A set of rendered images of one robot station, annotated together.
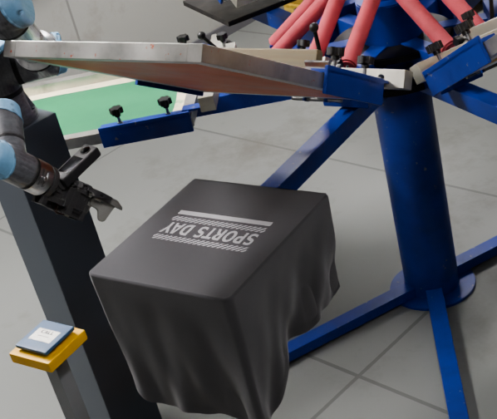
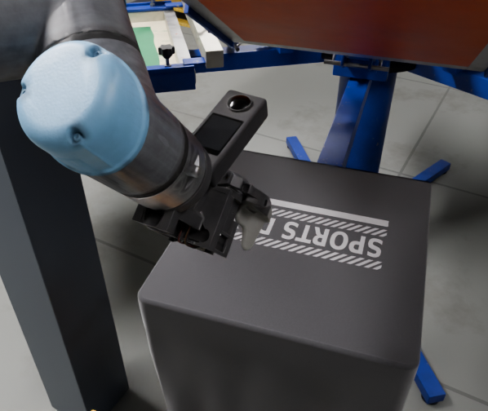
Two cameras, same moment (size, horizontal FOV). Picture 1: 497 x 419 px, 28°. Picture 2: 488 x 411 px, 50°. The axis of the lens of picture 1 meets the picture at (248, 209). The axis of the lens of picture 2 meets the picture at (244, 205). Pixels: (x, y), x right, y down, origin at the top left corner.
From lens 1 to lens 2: 181 cm
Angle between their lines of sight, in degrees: 20
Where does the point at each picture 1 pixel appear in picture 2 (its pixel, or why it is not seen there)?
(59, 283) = (40, 270)
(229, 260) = (367, 285)
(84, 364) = (58, 351)
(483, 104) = not seen: outside the picture
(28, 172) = (168, 155)
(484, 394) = (431, 349)
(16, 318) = not seen: outside the picture
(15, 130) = (124, 26)
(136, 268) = (219, 293)
